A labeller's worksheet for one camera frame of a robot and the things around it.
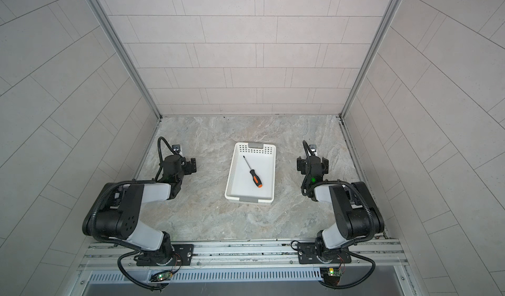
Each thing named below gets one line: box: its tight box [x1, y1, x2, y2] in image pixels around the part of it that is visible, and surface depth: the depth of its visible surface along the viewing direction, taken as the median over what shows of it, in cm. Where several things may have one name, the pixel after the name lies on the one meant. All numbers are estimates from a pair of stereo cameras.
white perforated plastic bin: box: [224, 142, 277, 204], surface depth 93 cm
